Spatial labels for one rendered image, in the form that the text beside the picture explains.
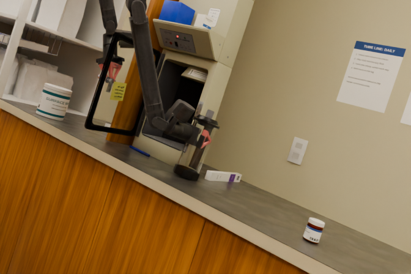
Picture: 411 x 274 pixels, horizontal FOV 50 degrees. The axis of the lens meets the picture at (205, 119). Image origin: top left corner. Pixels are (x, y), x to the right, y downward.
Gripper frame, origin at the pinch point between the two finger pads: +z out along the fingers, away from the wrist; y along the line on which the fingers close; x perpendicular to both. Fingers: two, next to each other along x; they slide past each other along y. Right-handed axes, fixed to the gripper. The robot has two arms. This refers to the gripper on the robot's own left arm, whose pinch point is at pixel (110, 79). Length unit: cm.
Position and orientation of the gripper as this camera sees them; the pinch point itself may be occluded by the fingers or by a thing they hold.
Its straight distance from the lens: 185.9
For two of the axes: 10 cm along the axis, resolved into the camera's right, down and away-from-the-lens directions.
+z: 0.5, 9.8, -1.8
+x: -5.1, -1.3, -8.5
